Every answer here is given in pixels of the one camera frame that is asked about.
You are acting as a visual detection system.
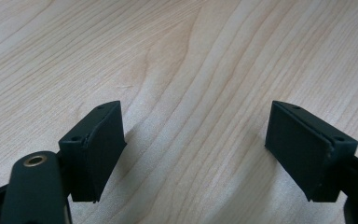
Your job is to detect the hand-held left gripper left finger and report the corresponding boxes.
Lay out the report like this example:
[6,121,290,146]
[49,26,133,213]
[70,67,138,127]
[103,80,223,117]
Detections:
[58,100,128,203]

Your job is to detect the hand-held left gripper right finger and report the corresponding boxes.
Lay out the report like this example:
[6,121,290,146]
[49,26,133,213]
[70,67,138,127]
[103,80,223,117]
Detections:
[264,100,358,203]

